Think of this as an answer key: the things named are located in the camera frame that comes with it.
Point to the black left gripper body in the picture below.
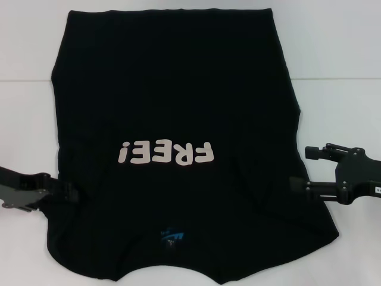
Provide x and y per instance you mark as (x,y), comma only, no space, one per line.
(23,187)

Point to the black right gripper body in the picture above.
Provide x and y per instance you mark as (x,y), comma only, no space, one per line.
(357,175)

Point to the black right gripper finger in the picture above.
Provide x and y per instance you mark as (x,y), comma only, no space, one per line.
(297,183)
(312,152)

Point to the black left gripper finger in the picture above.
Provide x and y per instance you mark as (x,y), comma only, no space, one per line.
(67,196)
(64,185)

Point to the black shirt with FREE print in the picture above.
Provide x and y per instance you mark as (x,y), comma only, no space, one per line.
(178,89)

